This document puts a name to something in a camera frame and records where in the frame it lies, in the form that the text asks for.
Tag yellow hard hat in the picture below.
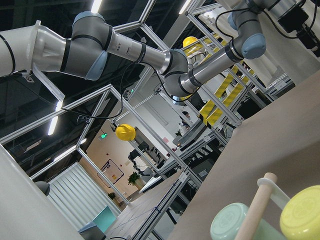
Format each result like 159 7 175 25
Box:
115 124 136 141

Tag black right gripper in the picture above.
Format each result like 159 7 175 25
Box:
278 5 320 50

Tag white wire cup rack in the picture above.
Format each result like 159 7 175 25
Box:
235 172 291 240

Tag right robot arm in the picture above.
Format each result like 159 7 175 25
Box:
32 0 320 97

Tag yellow plastic cup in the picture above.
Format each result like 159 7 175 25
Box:
279 185 320 240

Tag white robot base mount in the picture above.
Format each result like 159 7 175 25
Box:
0 20 67 77

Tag green plastic cup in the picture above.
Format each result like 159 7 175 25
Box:
210 202 286 240

